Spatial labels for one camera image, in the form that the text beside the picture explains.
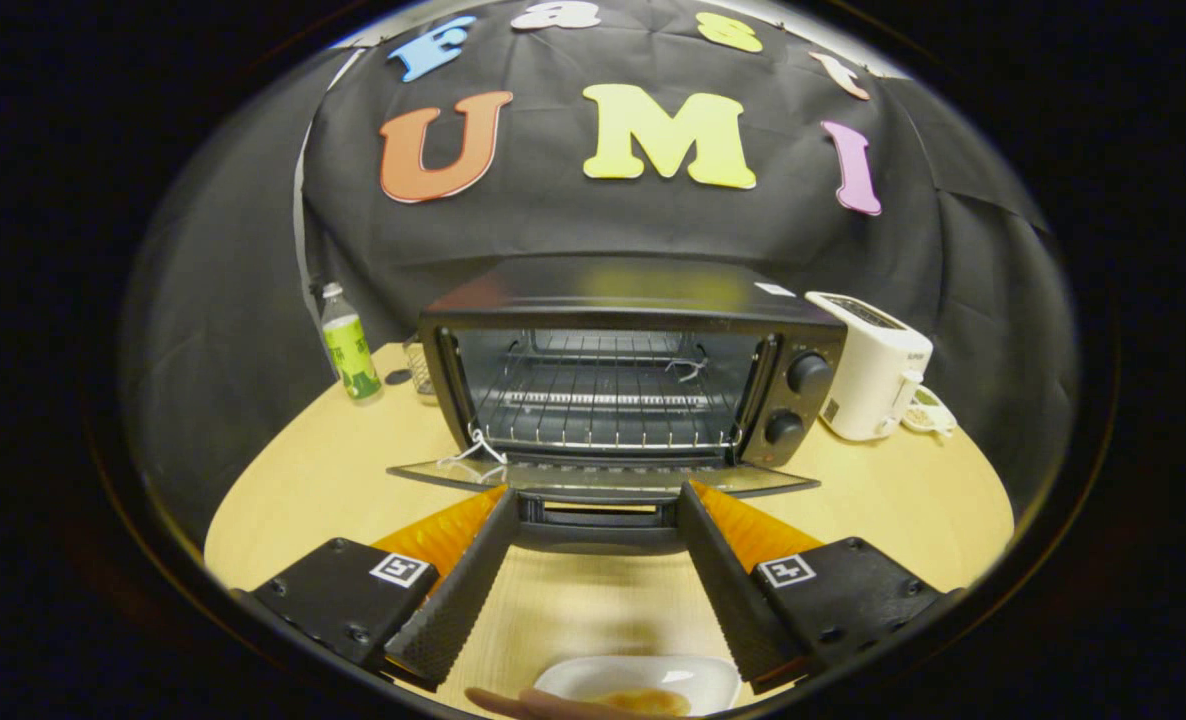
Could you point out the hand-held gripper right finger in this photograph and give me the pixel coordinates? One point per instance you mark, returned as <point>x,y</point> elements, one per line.
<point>728,590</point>

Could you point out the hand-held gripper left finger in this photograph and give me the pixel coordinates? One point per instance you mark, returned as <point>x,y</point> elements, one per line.
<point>463,590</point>

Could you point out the round golden bread bun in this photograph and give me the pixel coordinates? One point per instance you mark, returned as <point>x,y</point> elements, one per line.
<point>648,702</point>

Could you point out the black toaster oven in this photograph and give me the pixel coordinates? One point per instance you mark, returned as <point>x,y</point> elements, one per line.
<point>613,290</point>

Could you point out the white pop-up toaster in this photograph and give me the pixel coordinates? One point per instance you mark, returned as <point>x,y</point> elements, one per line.
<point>868,370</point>

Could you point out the white plate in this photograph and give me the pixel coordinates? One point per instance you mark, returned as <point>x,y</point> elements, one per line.
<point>643,672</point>

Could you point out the small black cap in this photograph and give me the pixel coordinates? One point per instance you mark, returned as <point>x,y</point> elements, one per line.
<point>398,377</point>

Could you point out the small clear glass jar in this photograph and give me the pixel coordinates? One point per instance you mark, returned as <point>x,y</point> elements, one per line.
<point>421,370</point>

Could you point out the green label plastic bottle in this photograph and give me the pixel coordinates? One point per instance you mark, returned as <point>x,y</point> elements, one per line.
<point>350,350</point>

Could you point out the small white kitchen timer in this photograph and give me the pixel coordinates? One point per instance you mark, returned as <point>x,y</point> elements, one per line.
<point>928,410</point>

